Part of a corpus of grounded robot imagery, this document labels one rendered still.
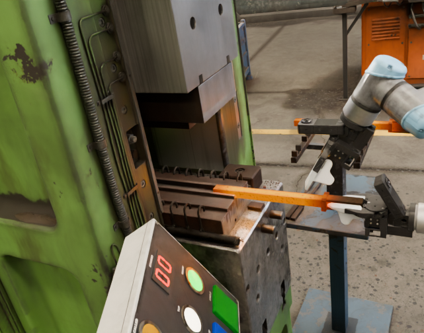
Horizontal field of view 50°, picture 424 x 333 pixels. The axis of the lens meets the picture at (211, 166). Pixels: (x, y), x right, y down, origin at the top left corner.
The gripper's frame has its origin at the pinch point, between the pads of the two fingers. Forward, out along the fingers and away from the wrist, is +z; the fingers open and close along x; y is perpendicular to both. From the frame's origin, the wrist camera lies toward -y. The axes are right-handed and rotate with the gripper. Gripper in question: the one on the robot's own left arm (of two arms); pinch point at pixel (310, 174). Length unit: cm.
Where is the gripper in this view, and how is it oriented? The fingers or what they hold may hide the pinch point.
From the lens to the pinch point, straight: 121.6
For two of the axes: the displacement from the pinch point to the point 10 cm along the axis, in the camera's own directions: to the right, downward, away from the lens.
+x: 4.3, -4.8, 7.7
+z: -3.1, 7.2, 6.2
